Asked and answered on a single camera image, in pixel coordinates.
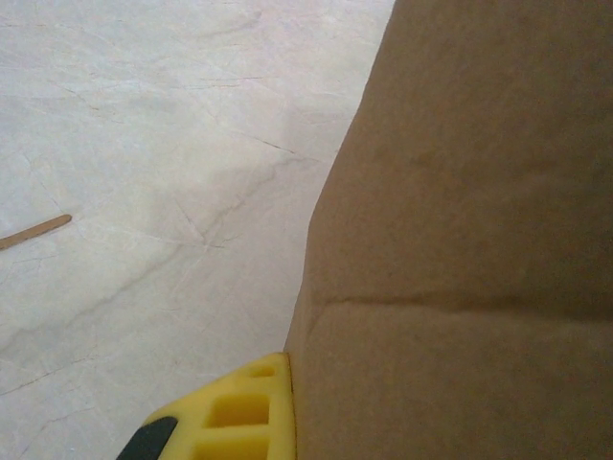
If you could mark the brown cardboard box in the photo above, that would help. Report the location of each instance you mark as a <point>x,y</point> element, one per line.
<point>455,239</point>

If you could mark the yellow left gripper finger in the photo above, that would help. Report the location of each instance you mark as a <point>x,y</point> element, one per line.
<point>239,412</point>

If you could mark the thin wooden stick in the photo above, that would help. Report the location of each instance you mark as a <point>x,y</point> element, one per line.
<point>38,231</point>

